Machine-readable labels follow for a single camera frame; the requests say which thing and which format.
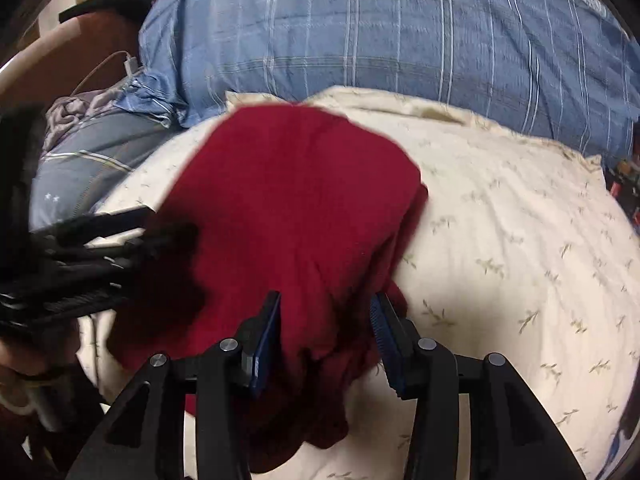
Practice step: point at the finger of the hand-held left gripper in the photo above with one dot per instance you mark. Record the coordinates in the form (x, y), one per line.
(100, 222)
(150, 245)

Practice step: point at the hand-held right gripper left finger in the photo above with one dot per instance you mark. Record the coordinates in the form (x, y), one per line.
(267, 340)

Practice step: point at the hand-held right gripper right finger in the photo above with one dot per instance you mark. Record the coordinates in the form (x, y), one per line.
(385, 340)

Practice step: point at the red knit garment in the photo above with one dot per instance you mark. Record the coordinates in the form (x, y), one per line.
(300, 200)

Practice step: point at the person's left hand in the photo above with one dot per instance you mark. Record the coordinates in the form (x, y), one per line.
(40, 350)

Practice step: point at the grey blue striped cloth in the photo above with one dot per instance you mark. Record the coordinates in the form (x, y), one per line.
(85, 170)

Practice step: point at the grey patterned cloth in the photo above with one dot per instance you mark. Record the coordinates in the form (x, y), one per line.
(70, 110)

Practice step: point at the cream floral bedsheet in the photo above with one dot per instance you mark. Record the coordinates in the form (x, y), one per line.
(500, 260)

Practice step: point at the brown wooden headboard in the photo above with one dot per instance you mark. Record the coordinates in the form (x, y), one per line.
(75, 45)

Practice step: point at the blue striped pillow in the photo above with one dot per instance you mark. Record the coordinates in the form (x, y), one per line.
(400, 35)

